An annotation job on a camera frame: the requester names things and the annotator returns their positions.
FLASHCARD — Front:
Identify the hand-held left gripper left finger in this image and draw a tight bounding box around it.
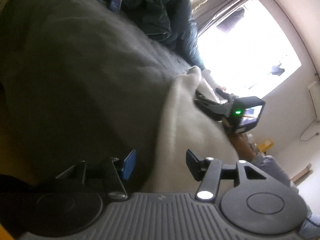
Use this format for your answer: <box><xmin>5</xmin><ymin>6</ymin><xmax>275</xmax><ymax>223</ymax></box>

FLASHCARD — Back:
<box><xmin>55</xmin><ymin>149</ymin><xmax>138</xmax><ymax>201</ymax></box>

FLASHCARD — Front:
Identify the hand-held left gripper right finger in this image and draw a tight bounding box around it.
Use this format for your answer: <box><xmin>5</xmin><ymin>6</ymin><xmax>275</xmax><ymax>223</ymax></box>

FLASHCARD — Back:
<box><xmin>185</xmin><ymin>149</ymin><xmax>272</xmax><ymax>202</ymax></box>

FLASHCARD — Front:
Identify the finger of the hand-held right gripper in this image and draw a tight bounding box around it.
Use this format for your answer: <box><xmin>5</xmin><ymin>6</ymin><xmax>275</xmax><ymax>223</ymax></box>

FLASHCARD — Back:
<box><xmin>194</xmin><ymin>99</ymin><xmax>232</xmax><ymax>122</ymax></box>
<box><xmin>194</xmin><ymin>91</ymin><xmax>234</xmax><ymax>108</ymax></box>

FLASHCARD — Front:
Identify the cream white towel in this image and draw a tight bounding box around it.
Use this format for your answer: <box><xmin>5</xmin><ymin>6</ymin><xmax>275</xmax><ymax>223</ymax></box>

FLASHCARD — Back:
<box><xmin>142</xmin><ymin>66</ymin><xmax>242</xmax><ymax>198</ymax></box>

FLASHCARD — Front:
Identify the yellow box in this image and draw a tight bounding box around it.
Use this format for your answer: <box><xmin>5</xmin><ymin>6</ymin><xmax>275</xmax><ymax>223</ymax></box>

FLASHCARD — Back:
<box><xmin>258</xmin><ymin>139</ymin><xmax>275</xmax><ymax>153</ymax></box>

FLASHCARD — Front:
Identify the small dark hanging garment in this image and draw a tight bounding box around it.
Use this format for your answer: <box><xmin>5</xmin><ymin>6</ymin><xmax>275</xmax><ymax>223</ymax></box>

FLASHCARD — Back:
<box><xmin>271</xmin><ymin>64</ymin><xmax>286</xmax><ymax>77</ymax></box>

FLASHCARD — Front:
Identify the person's jeans leg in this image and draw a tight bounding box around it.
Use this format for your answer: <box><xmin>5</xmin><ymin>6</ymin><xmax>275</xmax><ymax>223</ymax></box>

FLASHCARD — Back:
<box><xmin>250</xmin><ymin>154</ymin><xmax>320</xmax><ymax>238</ymax></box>

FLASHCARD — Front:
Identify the white air conditioner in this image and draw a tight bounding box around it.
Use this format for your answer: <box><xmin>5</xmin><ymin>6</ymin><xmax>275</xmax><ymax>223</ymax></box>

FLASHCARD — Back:
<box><xmin>307</xmin><ymin>79</ymin><xmax>320</xmax><ymax>120</ymax></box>

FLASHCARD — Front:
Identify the wooden board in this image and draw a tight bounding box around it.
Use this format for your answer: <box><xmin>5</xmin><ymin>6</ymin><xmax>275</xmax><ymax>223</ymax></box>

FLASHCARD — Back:
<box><xmin>292</xmin><ymin>163</ymin><xmax>313</xmax><ymax>182</ymax></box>

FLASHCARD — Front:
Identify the large dark hanging garment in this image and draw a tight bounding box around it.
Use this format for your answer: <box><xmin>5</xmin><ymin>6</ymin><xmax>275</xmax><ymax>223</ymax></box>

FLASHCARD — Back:
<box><xmin>217</xmin><ymin>7</ymin><xmax>247</xmax><ymax>35</ymax></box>

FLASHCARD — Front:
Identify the teal duvet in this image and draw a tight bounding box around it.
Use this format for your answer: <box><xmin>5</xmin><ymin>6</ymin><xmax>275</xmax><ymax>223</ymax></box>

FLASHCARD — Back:
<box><xmin>120</xmin><ymin>0</ymin><xmax>207</xmax><ymax>71</ymax></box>

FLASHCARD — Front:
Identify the grey curtain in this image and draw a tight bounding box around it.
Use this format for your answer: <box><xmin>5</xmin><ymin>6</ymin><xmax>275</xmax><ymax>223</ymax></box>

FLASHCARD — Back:
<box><xmin>194</xmin><ymin>0</ymin><xmax>267</xmax><ymax>34</ymax></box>

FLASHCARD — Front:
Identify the black wall cable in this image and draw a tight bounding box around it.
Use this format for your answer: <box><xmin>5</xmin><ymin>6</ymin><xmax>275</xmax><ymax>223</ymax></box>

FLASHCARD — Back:
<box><xmin>298</xmin><ymin>119</ymin><xmax>320</xmax><ymax>142</ymax></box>

